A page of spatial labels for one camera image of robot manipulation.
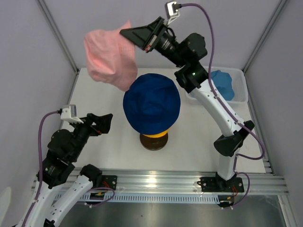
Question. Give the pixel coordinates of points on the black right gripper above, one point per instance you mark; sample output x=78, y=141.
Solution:
x=147, y=37

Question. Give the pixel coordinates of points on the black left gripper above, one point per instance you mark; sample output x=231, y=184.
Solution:
x=103, y=123

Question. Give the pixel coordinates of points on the pink bucket hat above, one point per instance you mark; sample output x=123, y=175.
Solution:
x=110, y=57

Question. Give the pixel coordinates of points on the dark blue bucket hat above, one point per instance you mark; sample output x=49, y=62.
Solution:
x=152, y=104

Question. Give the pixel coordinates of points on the yellow bucket hat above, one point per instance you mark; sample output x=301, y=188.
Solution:
x=161, y=134

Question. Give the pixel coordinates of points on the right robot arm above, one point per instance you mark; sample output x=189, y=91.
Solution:
x=194, y=78

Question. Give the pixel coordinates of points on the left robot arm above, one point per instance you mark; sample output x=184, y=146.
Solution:
x=63, y=151

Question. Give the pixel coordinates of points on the brown round hat stand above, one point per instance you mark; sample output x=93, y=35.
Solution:
x=153, y=144

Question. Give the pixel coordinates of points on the light blue bucket hat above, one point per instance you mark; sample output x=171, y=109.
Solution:
x=223, y=83

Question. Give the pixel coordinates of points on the white plastic basket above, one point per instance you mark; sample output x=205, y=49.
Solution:
x=238, y=84

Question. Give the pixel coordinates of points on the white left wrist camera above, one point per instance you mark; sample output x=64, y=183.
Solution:
x=69, y=114

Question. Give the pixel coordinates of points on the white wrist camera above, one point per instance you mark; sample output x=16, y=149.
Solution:
x=69, y=114
x=172, y=11

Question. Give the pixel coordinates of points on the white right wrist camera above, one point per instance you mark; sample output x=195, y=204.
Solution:
x=172, y=11

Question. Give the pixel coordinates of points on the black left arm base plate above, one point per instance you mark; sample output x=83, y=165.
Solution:
x=108, y=181

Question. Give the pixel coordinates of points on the aluminium mounting rail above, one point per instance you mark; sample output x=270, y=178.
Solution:
x=184, y=182

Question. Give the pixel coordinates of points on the white slotted cable duct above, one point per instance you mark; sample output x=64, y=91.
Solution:
x=157, y=198

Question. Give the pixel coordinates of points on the aluminium frame post left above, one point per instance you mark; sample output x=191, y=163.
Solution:
x=57, y=34

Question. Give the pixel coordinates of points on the aluminium frame post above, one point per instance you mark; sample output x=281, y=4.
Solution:
x=266, y=33
x=57, y=34

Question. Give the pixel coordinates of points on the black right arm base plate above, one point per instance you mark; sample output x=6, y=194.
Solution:
x=213, y=184

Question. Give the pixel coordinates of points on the aluminium frame post right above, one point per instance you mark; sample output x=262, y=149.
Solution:
x=266, y=33

